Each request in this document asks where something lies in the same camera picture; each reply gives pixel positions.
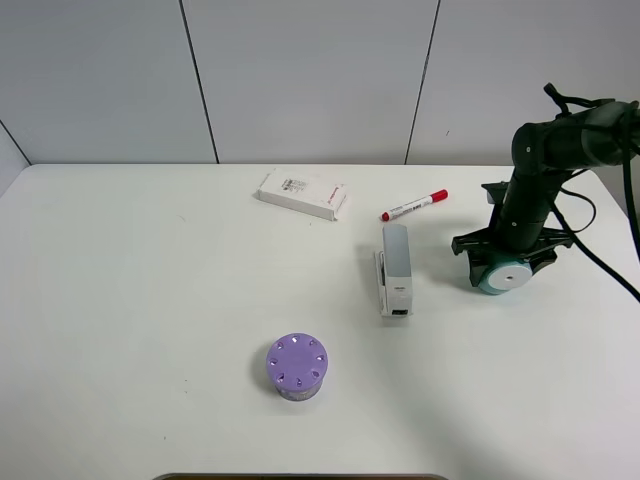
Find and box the grey white stapler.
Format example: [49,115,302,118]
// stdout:
[374,224,413,317]

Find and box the teal pencil sharpener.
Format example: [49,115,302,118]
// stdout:
[478,253,533,295]

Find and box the red white marker pen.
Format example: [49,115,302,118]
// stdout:
[380,189,448,222]

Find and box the black cable bundle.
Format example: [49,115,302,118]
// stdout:
[543,82,640,304]

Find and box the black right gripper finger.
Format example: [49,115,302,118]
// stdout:
[528,248,557,275]

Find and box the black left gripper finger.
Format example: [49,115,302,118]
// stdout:
[466,248,493,288]

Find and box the white cardboard box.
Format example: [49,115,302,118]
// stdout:
[256,168,348,221]

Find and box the dark robot arm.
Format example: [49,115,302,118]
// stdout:
[452,101,639,295]

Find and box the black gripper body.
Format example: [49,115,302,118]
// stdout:
[451,182,572,259]

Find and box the purple round jar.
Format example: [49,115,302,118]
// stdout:
[265,333,329,401]

